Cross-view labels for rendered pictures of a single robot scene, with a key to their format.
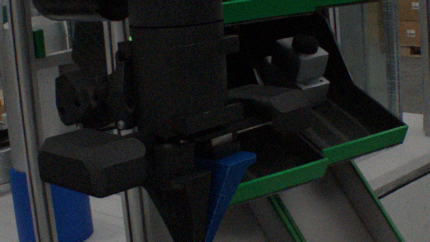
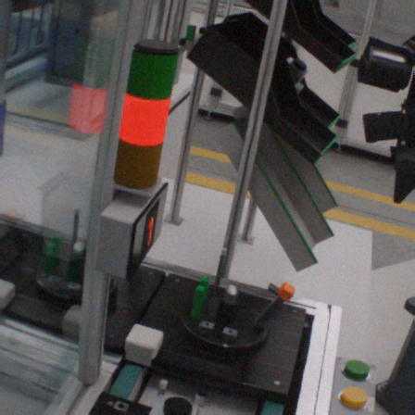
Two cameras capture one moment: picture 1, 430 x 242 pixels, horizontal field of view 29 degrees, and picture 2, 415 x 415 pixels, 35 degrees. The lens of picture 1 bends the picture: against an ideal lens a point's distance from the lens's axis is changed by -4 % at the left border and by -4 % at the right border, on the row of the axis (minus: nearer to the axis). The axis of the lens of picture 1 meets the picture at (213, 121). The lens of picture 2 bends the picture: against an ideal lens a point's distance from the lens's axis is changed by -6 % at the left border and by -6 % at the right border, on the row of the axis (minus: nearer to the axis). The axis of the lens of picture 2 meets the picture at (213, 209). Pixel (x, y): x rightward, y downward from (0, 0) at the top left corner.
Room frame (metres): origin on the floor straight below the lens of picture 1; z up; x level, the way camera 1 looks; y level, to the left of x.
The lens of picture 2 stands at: (-0.03, 0.76, 1.57)
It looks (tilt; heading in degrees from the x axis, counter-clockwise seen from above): 25 degrees down; 323
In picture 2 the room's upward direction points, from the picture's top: 11 degrees clockwise
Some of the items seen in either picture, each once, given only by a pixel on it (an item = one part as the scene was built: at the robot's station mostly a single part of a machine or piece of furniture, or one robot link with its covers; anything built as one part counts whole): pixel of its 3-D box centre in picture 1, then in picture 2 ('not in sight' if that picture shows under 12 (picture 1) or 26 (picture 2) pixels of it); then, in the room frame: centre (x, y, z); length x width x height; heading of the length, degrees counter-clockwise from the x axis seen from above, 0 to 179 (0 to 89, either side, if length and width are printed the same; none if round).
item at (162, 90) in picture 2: not in sight; (151, 71); (0.57, 0.41, 1.38); 0.05 x 0.05 x 0.05
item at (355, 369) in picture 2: not in sight; (356, 371); (0.46, 0.05, 0.96); 0.04 x 0.04 x 0.02
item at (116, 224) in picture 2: not in sight; (138, 152); (0.57, 0.41, 1.29); 0.12 x 0.05 x 0.25; 135
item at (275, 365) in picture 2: not in sight; (228, 306); (0.62, 0.20, 1.01); 0.24 x 0.24 x 0.13; 45
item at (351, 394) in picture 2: not in sight; (353, 399); (0.41, 0.10, 0.96); 0.04 x 0.04 x 0.02
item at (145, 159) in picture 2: not in sight; (137, 158); (0.57, 0.41, 1.28); 0.05 x 0.05 x 0.05
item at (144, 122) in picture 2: not in sight; (144, 116); (0.57, 0.41, 1.33); 0.05 x 0.05 x 0.05
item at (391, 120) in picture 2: (119, 92); (385, 123); (0.54, 0.06, 1.33); 0.07 x 0.07 x 0.06; 45
